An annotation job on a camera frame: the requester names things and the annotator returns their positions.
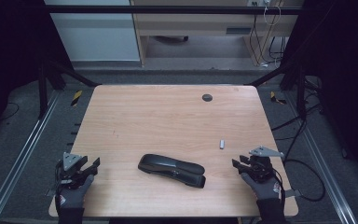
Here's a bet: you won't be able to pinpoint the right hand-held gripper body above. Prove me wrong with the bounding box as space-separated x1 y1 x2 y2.
244 146 285 184

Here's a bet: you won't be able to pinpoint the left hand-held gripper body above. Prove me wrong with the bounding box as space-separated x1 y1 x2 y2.
55 151 90 190

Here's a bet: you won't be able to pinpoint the black stapler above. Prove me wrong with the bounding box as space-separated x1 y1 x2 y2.
137 153 207 189

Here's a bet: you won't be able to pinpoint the person's right hand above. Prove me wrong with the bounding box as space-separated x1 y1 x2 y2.
241 173 284 202

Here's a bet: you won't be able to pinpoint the yellow tool right floor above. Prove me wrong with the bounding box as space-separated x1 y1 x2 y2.
269 91 287 105

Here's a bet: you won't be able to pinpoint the black curtain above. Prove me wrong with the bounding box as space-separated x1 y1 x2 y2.
0 0 75 147
281 0 358 188

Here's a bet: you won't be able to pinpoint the white cabinet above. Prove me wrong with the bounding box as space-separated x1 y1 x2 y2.
44 0 141 63

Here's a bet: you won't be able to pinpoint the light wooden desk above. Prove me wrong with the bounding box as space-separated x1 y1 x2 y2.
130 0 304 67

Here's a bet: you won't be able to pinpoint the grey metal table bracket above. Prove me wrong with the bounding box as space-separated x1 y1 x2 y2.
283 188 303 199
45 186 59 198

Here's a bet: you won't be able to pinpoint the aluminium floor rail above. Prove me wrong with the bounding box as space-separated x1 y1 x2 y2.
0 91 61 224
283 91 358 224

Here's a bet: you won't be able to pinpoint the long black floor cable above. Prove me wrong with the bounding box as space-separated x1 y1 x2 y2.
271 102 327 203

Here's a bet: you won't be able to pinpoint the yellow-handled tool on floor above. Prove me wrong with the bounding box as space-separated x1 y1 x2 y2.
70 90 84 107

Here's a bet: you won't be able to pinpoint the thin black floor cable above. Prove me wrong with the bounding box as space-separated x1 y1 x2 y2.
0 102 21 122

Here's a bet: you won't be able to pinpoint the black metal frame strut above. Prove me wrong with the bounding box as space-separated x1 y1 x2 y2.
245 61 308 119
37 58 101 119

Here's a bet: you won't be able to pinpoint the black cables under desk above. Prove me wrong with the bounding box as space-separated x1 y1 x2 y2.
249 13 289 67

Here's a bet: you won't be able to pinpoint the white hanging cable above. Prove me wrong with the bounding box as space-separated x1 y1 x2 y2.
262 0 282 27

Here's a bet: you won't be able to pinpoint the black horizontal frame bar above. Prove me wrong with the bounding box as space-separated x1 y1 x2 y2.
45 5 306 15

